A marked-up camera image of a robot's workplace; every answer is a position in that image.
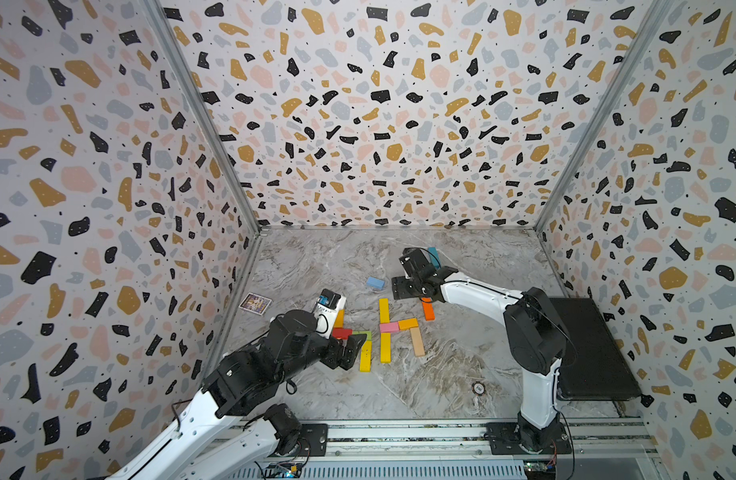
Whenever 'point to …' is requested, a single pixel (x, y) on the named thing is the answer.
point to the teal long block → (434, 252)
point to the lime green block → (364, 332)
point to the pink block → (389, 327)
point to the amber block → (408, 324)
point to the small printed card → (255, 303)
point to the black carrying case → (594, 367)
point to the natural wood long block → (417, 341)
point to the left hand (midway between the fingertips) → (352, 328)
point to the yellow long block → (386, 348)
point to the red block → (340, 333)
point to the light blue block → (375, 283)
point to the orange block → (429, 312)
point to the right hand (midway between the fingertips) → (403, 287)
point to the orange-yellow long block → (340, 319)
